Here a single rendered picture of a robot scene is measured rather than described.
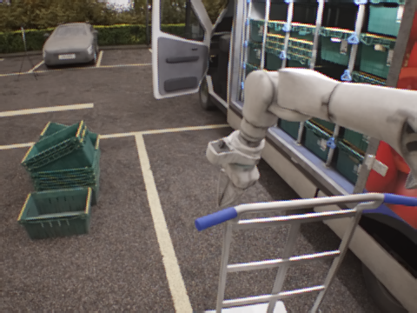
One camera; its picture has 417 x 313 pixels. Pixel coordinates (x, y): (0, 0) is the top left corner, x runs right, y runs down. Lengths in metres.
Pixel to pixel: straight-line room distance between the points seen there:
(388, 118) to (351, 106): 0.06
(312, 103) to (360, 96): 0.08
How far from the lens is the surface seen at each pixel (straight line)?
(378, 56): 2.14
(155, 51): 4.53
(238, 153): 0.58
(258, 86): 0.51
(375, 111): 0.38
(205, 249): 2.43
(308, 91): 0.44
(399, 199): 1.15
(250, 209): 0.89
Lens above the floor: 1.76
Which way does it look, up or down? 28 degrees down
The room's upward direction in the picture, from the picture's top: 3 degrees clockwise
